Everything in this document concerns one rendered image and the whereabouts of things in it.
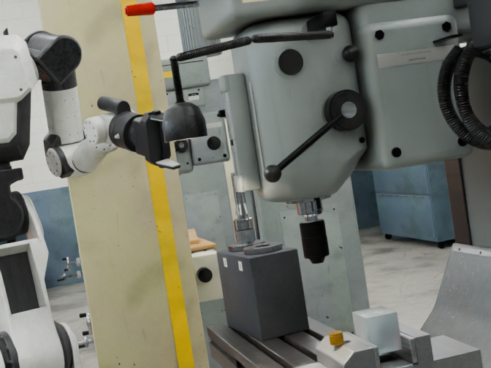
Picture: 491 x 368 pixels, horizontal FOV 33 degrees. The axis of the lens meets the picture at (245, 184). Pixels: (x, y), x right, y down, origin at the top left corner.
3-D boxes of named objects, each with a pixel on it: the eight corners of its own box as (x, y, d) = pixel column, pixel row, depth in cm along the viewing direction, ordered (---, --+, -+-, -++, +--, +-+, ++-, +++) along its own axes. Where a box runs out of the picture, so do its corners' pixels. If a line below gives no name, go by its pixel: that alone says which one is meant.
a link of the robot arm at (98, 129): (109, 155, 189) (85, 147, 198) (149, 144, 195) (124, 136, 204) (103, 107, 186) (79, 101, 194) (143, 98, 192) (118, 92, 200)
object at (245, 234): (232, 245, 198) (229, 224, 198) (243, 242, 202) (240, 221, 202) (248, 244, 196) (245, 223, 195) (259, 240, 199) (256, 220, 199)
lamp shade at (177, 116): (155, 144, 135) (149, 106, 135) (184, 139, 141) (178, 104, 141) (188, 138, 131) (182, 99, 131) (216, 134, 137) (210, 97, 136)
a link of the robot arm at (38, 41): (31, 86, 217) (23, 34, 213) (62, 79, 223) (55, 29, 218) (52, 93, 209) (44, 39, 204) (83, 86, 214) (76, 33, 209)
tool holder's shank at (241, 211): (233, 220, 198) (226, 174, 197) (240, 217, 201) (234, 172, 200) (244, 218, 196) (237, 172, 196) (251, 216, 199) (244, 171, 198)
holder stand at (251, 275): (261, 341, 183) (248, 253, 182) (226, 326, 203) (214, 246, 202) (310, 328, 187) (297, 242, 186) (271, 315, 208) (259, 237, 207)
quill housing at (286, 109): (278, 207, 140) (250, 18, 138) (246, 203, 160) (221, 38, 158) (381, 188, 145) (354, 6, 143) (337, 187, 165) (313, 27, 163)
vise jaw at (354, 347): (345, 380, 123) (341, 353, 123) (317, 361, 135) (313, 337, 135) (381, 371, 124) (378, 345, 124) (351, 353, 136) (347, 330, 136)
